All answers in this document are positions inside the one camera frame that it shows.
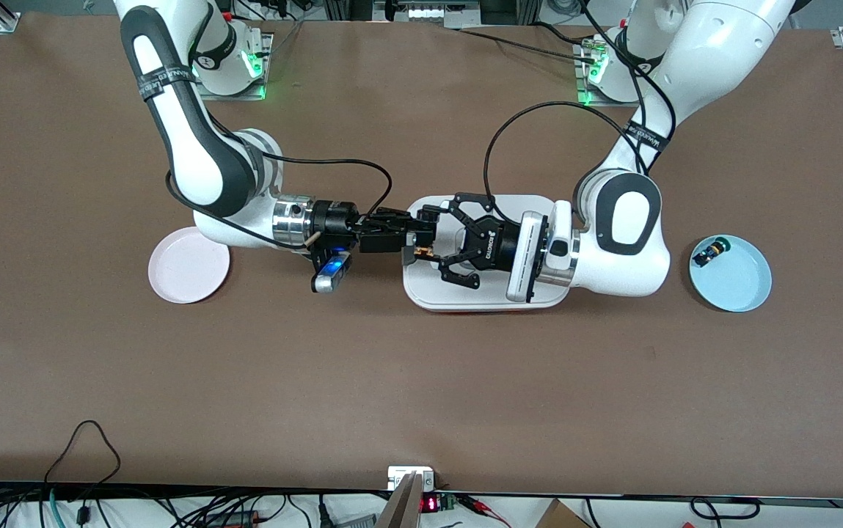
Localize thin black tabletop cable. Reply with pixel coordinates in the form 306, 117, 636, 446
458, 26, 592, 59

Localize small white edge device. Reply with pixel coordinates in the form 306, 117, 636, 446
387, 466, 437, 491

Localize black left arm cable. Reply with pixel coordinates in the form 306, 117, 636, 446
483, 0, 679, 202

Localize light blue round plate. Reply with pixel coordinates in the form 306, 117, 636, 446
688, 234, 773, 313

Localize white lidded storage box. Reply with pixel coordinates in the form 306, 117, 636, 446
401, 194, 572, 314

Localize loose black looped cable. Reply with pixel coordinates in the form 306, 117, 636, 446
43, 420, 123, 507

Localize orange push button switch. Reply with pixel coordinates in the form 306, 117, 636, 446
402, 217, 439, 265

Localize green push button switch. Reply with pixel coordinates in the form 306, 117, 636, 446
693, 238, 730, 267

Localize brown cardboard piece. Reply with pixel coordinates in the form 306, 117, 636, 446
535, 499, 592, 528

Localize aluminium profile bar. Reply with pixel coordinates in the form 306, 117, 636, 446
376, 472, 422, 528

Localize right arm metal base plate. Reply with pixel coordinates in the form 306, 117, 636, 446
200, 31, 275, 101

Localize pink round plate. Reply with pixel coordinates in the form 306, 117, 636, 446
147, 227, 231, 304

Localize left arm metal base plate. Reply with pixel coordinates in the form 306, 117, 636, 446
574, 40, 643, 109

